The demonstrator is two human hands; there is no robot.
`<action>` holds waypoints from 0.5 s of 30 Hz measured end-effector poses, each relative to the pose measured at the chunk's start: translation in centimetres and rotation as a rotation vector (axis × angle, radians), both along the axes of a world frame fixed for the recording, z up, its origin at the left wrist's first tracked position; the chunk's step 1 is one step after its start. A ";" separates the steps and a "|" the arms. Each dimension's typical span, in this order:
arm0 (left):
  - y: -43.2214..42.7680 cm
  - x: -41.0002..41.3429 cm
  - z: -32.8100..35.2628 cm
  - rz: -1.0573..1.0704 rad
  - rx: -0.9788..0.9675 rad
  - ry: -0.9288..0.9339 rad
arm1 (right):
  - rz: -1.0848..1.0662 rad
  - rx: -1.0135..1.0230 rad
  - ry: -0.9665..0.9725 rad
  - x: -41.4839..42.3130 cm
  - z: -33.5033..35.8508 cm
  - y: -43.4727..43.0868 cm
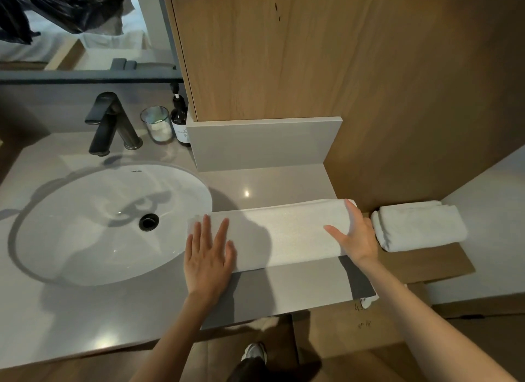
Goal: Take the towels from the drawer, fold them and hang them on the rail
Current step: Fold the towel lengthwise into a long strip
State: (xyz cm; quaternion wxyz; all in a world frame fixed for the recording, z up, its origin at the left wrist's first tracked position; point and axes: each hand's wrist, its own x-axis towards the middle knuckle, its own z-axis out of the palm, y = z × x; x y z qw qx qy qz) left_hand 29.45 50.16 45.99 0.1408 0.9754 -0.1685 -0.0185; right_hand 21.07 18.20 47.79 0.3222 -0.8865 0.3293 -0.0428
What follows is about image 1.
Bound person's right hand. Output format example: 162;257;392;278
324;199;380;271

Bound person's left hand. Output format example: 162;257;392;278
183;214;238;303

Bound wooden cabinet flap door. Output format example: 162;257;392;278
291;283;431;360

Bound person's left forearm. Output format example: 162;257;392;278
131;289;230;382

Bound person's white shoe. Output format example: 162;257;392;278
241;343;267;364

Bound person's dark trousers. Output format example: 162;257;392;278
227;357;325;382

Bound wooden vanity base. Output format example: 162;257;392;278
0;314;294;382

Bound black sink drain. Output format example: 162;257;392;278
138;213;160;232

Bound white oval sink basin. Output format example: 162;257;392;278
14;163;213;287

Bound grey stone backsplash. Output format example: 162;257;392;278
185;116;343;173

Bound dark pump bottle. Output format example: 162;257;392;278
170;82;191;147

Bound glass jar with cotton pads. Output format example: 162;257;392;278
140;106;174;144

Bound black faucet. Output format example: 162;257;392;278
85;91;143;157

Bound wooden back panel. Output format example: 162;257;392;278
160;0;525;212

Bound wall mirror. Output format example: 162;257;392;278
0;0;183;85

